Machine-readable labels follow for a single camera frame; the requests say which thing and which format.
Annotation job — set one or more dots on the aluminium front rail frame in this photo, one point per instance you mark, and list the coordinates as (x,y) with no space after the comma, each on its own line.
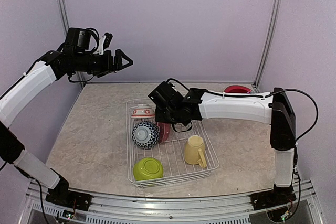
(109,208)

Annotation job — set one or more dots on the pink dotted plate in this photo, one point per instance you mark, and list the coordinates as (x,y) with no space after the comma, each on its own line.
(165,129)

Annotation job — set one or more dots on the left aluminium corner post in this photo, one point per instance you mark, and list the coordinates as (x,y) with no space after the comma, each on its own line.
(63,15)

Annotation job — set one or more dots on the right aluminium corner post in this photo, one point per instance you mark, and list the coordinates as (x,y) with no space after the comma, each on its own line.
(268,42)

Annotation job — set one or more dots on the blue white zigzag bowl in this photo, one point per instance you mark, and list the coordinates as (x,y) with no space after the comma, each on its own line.
(146,135)

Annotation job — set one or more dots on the red floral plate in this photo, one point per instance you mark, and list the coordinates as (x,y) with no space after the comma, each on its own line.
(238,89)

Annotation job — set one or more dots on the white wire dish rack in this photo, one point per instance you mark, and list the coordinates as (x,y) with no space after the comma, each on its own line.
(169,153)

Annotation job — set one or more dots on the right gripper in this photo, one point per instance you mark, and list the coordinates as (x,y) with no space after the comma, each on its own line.
(158,116)

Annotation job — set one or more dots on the yellow mug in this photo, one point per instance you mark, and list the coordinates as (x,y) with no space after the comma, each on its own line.
(194,151)

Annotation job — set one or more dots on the red white patterned bowl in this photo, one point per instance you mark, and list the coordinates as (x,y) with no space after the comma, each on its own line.
(143,111)

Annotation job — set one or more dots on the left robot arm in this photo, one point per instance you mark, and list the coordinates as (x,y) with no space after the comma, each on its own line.
(48,69)

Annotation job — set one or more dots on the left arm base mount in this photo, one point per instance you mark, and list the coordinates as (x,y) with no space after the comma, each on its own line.
(71,199)

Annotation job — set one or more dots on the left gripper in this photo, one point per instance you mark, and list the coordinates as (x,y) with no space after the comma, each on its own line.
(108,65)

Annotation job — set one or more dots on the green bowl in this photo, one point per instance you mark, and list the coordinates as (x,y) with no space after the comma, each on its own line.
(148,168)

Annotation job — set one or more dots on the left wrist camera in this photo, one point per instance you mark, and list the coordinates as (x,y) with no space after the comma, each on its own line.
(78,41)

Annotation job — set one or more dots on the aluminium corner post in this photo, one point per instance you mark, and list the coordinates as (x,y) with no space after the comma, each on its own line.
(268,42)
(63,15)

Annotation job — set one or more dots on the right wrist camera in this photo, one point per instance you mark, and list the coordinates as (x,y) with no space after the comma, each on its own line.
(165,97)

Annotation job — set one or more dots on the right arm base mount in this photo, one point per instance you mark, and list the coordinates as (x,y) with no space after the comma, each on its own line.
(271,198)

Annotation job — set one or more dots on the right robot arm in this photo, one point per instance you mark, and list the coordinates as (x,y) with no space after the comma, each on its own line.
(271,108)

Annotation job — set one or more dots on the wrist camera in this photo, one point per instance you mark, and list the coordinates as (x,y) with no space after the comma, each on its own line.
(165,97)
(78,41)

